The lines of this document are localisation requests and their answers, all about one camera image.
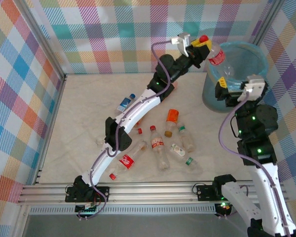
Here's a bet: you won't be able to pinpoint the grey mesh waste bin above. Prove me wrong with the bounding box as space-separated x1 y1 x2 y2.
202 41 269 114

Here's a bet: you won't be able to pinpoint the small blue label bottle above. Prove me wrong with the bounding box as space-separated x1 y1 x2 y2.
115 93 138 116

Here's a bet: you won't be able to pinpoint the plaid cloth panel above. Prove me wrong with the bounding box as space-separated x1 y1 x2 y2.
29 0 274 75
0 0 65 237
251 0 296 218

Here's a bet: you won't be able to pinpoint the orange label bottle gold cap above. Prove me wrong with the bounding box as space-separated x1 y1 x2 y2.
164 109 180 138

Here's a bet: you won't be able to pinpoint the aluminium frame rail with slots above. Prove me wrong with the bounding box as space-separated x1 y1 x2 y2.
16 182 287 205

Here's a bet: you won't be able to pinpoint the cola bottle red label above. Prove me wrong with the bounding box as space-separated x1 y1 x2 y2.
199 35 235 78
109 139 149 180

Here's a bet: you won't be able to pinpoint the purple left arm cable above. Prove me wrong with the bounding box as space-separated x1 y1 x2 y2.
76 39 175 221

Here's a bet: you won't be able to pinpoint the slotted grey cable tray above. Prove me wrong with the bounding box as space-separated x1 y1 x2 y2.
29 206 218 215

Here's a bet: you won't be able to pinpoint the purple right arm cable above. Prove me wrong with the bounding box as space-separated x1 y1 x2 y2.
217 90 296 237

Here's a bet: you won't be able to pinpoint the small circuit board green light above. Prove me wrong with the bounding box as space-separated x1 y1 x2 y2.
216 201 231 213
75 201 101 216

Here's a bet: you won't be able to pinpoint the blue plastic bin liner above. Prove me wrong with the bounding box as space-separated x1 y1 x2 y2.
204 41 269 90

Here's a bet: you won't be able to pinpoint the red cap bottle red-white label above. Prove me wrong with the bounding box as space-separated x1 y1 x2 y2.
149 125 171 172

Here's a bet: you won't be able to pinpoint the clear bottle white green labels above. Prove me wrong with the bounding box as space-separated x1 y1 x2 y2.
169 144 201 173

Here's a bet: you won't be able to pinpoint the aluminium side rail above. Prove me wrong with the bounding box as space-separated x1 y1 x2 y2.
33 74 68 186

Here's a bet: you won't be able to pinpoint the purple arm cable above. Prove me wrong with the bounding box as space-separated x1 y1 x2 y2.
217 90 296 237
76 39 175 221

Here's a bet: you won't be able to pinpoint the clear bottle green neck label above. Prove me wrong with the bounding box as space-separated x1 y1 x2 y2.
176 124 197 153

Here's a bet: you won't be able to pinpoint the aluminium corner post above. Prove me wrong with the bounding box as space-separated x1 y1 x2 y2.
249 0 286 47
13 0 68 82

